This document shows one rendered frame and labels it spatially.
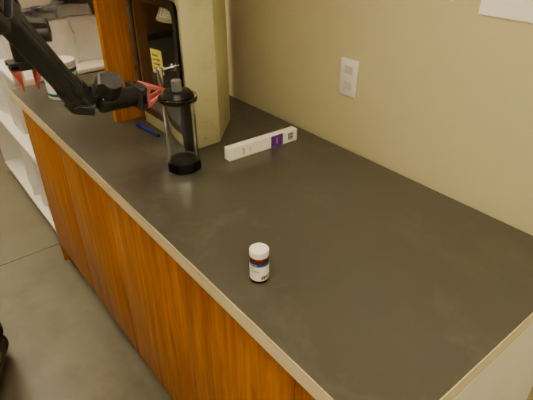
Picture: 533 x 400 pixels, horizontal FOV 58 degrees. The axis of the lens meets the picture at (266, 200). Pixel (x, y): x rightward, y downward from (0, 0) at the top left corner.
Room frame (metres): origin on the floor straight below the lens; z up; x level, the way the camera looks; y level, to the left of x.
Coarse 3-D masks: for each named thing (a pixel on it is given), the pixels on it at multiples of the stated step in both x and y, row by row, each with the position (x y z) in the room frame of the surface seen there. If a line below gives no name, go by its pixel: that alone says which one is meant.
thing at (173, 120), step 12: (168, 108) 1.25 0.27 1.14; (180, 108) 1.25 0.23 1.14; (192, 108) 1.27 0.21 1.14; (168, 120) 1.25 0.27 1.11; (180, 120) 1.25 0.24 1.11; (192, 120) 1.27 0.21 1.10; (168, 132) 1.25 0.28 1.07; (180, 132) 1.24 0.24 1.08; (192, 132) 1.26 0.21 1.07; (168, 144) 1.26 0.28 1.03; (180, 144) 1.24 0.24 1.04; (192, 144) 1.26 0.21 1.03; (168, 156) 1.27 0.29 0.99; (180, 156) 1.24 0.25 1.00; (192, 156) 1.26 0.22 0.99
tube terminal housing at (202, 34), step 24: (192, 0) 1.43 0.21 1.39; (216, 0) 1.52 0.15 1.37; (192, 24) 1.43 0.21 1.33; (216, 24) 1.51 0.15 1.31; (192, 48) 1.42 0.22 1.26; (216, 48) 1.49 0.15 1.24; (192, 72) 1.42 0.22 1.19; (216, 72) 1.47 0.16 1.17; (216, 96) 1.47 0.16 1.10; (216, 120) 1.46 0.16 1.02
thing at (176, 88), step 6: (174, 84) 1.28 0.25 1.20; (180, 84) 1.28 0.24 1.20; (168, 90) 1.29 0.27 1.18; (174, 90) 1.28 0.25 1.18; (180, 90) 1.28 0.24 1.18; (186, 90) 1.29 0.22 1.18; (162, 96) 1.27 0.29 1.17; (168, 96) 1.25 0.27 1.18; (174, 96) 1.25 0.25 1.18; (180, 96) 1.25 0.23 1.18; (186, 96) 1.26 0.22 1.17; (192, 96) 1.28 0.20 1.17
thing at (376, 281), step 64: (64, 128) 1.59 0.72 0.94; (128, 128) 1.59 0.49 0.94; (256, 128) 1.59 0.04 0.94; (128, 192) 1.14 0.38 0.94; (192, 192) 1.14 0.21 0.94; (256, 192) 1.14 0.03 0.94; (320, 192) 1.14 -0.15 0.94; (384, 192) 1.14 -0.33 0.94; (192, 256) 0.86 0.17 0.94; (320, 256) 0.86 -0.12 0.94; (384, 256) 0.86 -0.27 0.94; (448, 256) 0.86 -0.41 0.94; (512, 256) 0.86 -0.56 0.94; (256, 320) 0.67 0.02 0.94; (320, 320) 0.66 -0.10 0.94; (384, 320) 0.66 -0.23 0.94; (448, 320) 0.66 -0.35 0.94; (512, 320) 0.66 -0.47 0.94; (320, 384) 0.52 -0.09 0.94; (384, 384) 0.52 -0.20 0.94; (448, 384) 0.52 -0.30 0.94
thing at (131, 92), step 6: (126, 84) 1.38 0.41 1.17; (132, 84) 1.36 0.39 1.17; (126, 90) 1.32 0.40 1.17; (132, 90) 1.33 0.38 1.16; (138, 90) 1.33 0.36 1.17; (144, 90) 1.32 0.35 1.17; (120, 96) 1.30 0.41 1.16; (126, 96) 1.31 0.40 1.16; (132, 96) 1.32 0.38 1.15; (138, 96) 1.33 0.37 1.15; (120, 102) 1.30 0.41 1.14; (126, 102) 1.31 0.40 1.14; (132, 102) 1.32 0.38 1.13; (138, 102) 1.33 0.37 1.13; (120, 108) 1.30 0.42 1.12; (138, 108) 1.33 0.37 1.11; (144, 108) 1.32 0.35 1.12
